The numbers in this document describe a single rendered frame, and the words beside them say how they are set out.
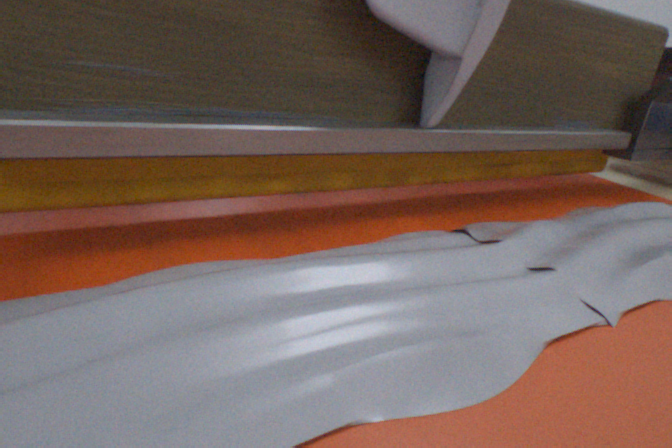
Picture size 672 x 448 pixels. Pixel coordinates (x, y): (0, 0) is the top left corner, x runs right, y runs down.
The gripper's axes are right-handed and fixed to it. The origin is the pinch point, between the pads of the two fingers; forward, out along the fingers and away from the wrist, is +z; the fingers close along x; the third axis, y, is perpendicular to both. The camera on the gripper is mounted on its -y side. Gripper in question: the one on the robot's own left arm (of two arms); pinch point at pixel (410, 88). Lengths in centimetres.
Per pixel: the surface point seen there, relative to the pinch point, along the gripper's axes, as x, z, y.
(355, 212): 1.6, 5.2, 3.3
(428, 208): 2.0, 5.3, -0.7
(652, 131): 3.0, 1.3, -18.0
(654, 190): 3.1, 5.4, -21.4
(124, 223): 0.6, 5.2, 12.3
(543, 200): 2.6, 5.3, -9.1
